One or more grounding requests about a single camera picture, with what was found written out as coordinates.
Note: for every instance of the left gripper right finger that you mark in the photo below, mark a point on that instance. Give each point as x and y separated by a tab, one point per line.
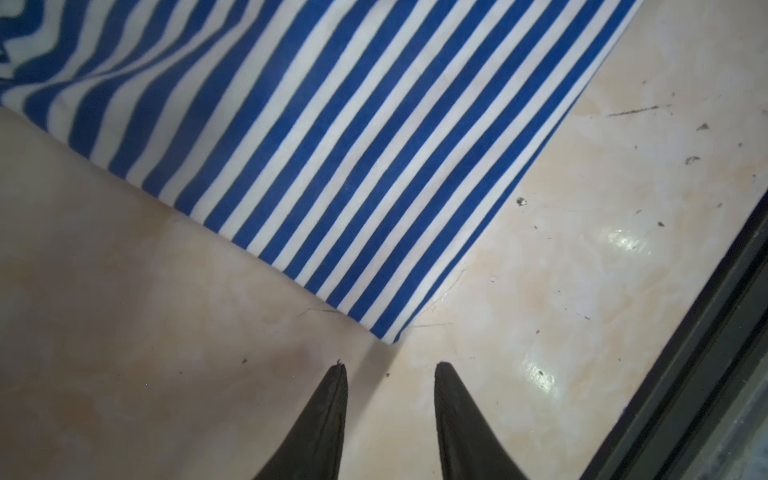
468	448

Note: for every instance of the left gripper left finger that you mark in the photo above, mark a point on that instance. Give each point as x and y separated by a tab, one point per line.
313	447

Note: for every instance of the blue white striped tank top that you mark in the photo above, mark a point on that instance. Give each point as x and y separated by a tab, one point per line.
359	147

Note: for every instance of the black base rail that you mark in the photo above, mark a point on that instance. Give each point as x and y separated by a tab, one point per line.
705	397

